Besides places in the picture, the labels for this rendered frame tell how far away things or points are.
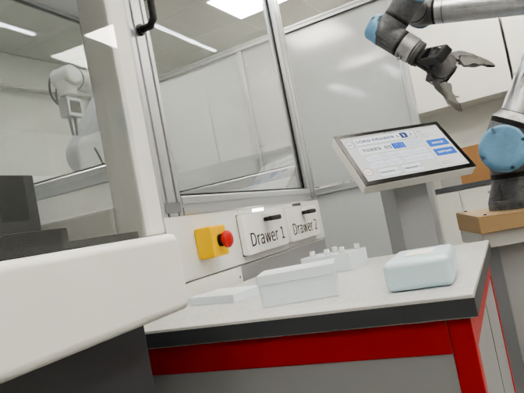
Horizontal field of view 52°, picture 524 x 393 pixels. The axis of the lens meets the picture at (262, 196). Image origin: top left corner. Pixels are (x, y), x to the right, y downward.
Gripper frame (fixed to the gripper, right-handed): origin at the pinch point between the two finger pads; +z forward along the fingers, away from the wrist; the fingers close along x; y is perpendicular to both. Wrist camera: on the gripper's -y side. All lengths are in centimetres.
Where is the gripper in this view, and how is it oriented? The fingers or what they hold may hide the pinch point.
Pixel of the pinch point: (479, 88)
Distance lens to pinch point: 158.1
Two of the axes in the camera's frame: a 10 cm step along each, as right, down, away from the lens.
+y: 2.1, 1.2, 9.7
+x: -5.9, 8.0, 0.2
